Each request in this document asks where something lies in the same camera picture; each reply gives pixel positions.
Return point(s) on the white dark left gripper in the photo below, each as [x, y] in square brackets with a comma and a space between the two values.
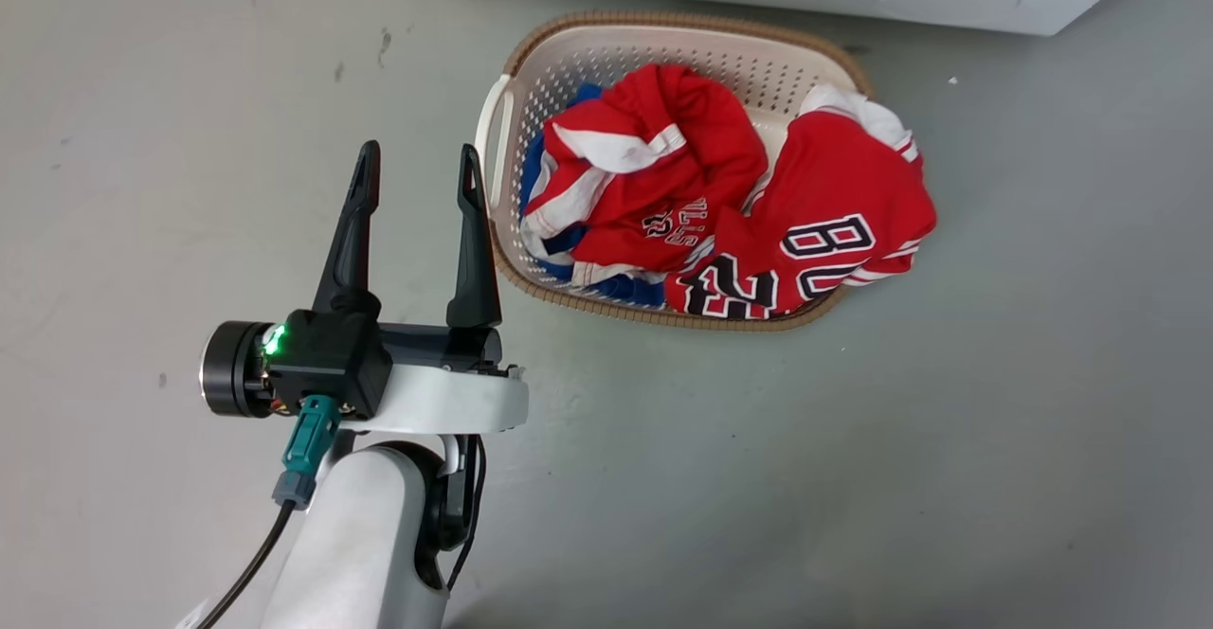
[445, 402]

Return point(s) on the blue white garment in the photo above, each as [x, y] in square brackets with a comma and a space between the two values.
[554, 264]

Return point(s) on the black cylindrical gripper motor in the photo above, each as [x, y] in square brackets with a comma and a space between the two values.
[227, 368]

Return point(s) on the beige plastic laundry basket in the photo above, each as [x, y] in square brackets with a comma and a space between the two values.
[569, 61]

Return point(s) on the red white crumpled jersey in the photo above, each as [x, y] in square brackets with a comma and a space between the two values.
[682, 127]

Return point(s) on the red jersey with black numbers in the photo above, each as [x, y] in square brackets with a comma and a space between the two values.
[834, 184]

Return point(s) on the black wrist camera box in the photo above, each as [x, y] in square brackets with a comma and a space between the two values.
[332, 359]

